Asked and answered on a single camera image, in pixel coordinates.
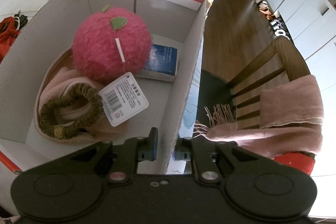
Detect pink scarf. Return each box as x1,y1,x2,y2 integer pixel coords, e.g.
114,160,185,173
194,74,324,159

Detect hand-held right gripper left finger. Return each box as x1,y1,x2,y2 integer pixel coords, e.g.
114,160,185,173
34,128,159,183

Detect wooden chair with scarf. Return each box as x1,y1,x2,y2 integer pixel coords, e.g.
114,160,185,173
198,36,311,132

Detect pink fleece cloth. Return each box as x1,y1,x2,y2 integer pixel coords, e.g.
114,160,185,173
34,49,129,147

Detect pink plush apple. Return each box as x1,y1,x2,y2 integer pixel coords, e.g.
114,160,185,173
71,5,153,127

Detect white wall cabinets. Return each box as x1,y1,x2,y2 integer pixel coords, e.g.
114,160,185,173
259,0,336,93

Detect small black object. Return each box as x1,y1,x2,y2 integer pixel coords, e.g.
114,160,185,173
14,11,29,28

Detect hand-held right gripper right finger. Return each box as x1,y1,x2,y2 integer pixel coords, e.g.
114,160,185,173
173,137,300,185

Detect red and white cardboard box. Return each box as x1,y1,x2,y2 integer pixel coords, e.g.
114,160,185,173
0,0,206,174

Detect row of shoes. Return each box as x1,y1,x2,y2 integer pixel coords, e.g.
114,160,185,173
255,0,290,39

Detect olive hair scrunchie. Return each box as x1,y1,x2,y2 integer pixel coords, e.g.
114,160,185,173
39,82,103,140

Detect small blue book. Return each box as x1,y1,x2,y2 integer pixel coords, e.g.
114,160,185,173
135,44,178,83

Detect red garment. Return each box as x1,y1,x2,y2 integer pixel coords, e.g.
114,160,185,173
273,152,315,176

